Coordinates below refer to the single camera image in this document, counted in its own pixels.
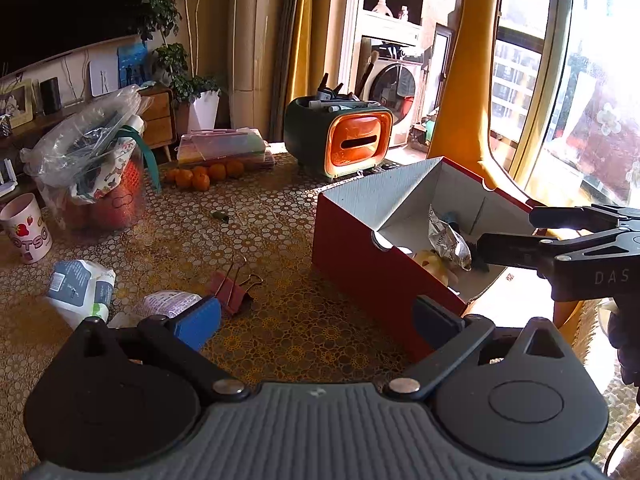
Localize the blue picture card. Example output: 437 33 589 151
117 42 149 88

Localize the clear plastic bag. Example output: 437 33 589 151
20 84 145 188

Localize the purple white bread packet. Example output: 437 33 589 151
107 290 202 328

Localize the photo frame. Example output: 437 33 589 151
0 80 34 129

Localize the white router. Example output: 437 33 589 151
0 158 17 197

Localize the cartoon face plush pouch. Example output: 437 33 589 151
412 249 458 287

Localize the black television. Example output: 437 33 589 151
1 0 142 76

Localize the white blue tissue pack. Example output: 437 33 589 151
44 259 116 330

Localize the white pot green plant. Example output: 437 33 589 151
137 0 220 133

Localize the white washing machine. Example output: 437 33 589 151
356 36 426 148

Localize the orange mandarin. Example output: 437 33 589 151
207 164 227 182
226 159 245 179
191 172 210 192
175 169 194 190

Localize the black speaker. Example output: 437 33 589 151
39 77 62 116

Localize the wooden tv cabinet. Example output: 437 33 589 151
1 84 177 203

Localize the yellow giraffe figure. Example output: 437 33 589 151
430 0 536 206

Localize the red white cardboard box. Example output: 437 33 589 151
312 157 554 363

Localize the red binder clip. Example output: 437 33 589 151
209 255 264 316

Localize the yellow curtain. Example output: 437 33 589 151
270 0 312 142

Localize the pink strawberry mug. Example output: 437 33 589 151
1 193 52 264

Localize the silver foil snack pouch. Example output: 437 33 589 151
427 207 472 271

